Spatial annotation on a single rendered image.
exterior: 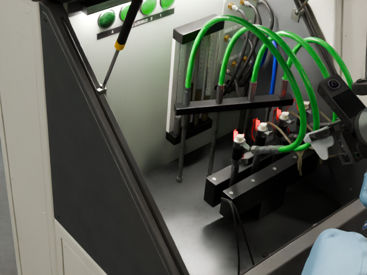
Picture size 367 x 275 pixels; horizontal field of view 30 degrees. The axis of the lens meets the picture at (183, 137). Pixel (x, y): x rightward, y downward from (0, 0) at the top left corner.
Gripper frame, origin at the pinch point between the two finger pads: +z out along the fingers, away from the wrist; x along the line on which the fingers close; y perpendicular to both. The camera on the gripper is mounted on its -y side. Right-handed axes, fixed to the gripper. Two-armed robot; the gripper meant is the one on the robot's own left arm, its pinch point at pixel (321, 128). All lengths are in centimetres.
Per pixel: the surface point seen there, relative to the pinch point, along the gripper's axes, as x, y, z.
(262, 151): -4.6, 0.6, 24.3
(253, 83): 7.4, -15.2, 40.7
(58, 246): -55, 2, 70
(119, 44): -30.2, -31.8, 0.6
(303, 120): 1.0, -2.5, 8.3
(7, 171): -58, -24, 81
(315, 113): 7.3, -2.3, 14.8
